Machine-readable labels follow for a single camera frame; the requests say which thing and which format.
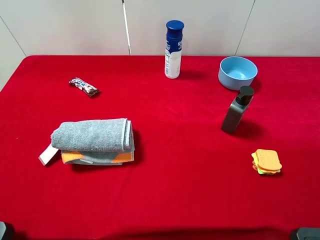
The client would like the light blue bowl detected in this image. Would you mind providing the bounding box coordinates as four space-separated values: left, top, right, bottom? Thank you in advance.
218 56 258 91

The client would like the orange grey folded towel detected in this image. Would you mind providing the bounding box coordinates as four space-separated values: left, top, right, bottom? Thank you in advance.
61 130 135 166

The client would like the black object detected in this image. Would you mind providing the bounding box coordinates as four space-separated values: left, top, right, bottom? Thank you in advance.
0 221 15 240
289 227 320 240

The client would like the black object bottom left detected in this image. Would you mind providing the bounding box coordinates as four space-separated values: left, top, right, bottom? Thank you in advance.
0 221 15 240

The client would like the white towel tag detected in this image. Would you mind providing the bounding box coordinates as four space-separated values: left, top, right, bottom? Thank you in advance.
38 144 58 166

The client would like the dark grey pump bottle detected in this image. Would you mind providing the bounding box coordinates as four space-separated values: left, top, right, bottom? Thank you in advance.
221 86 255 134

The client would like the white pole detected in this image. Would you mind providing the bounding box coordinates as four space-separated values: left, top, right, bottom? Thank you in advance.
121 0 132 56

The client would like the chocolate bar wrapper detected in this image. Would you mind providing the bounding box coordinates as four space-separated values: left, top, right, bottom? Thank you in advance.
68 77 100 97

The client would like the blue cap white bottle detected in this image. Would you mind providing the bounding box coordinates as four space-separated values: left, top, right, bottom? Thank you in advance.
164 20 185 79

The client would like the toy sandwich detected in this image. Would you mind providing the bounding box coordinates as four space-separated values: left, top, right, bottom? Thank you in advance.
251 149 282 175

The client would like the black object bottom right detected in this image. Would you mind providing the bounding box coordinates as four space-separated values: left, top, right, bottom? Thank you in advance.
289 227 320 240

